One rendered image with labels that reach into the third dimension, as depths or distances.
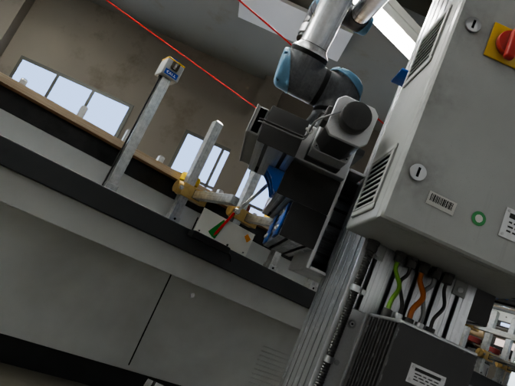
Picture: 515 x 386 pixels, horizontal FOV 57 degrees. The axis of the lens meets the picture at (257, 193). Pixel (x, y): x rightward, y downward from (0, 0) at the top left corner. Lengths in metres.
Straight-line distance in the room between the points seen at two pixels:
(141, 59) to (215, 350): 5.25
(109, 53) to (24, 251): 5.37
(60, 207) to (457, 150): 1.25
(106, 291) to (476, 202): 1.48
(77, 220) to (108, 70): 5.34
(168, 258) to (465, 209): 1.22
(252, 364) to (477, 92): 1.78
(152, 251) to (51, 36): 5.79
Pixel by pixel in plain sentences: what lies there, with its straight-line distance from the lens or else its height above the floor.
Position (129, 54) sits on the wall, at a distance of 6.97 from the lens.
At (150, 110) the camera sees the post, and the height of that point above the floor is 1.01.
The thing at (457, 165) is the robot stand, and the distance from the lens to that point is 0.84.
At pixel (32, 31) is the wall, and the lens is 7.43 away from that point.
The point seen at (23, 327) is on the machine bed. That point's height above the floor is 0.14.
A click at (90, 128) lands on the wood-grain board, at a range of 1.84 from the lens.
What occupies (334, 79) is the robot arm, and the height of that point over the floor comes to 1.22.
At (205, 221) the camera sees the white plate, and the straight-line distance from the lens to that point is 1.82.
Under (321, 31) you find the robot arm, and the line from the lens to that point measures 1.40.
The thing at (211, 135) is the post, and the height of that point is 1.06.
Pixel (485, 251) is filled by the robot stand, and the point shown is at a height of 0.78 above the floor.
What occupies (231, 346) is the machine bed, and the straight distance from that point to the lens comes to 2.27.
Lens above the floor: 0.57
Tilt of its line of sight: 12 degrees up
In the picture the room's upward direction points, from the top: 24 degrees clockwise
